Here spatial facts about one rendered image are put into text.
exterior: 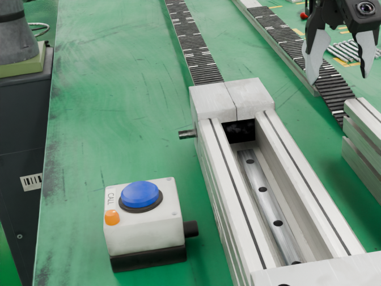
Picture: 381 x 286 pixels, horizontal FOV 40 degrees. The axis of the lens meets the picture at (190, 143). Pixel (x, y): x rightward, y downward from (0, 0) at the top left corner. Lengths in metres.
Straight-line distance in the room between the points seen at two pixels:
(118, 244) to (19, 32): 0.75
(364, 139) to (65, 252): 0.37
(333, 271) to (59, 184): 0.46
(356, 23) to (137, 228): 0.40
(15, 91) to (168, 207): 0.70
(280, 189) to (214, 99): 0.17
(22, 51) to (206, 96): 0.59
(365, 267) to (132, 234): 0.25
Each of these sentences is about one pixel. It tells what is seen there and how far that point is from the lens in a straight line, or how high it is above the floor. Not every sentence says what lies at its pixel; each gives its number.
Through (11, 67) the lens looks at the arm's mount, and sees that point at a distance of 1.18.
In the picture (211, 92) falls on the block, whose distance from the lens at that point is 0.70.
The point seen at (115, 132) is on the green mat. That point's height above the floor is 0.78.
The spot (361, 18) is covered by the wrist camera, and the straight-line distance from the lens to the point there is 0.73.
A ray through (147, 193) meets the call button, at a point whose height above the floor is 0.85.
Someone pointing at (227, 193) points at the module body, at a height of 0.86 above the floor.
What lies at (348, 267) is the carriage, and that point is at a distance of 0.37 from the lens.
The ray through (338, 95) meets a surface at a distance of 0.85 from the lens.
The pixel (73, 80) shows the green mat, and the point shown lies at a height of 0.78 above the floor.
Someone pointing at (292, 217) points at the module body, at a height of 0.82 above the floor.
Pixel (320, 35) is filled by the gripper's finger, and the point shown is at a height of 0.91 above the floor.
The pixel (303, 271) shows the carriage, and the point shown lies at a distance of 0.36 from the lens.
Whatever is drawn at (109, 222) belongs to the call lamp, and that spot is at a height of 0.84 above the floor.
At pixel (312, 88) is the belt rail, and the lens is 0.91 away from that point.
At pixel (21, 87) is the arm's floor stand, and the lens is 1.18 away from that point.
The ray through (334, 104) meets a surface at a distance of 0.83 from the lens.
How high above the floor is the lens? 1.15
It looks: 29 degrees down
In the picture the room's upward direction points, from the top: 6 degrees counter-clockwise
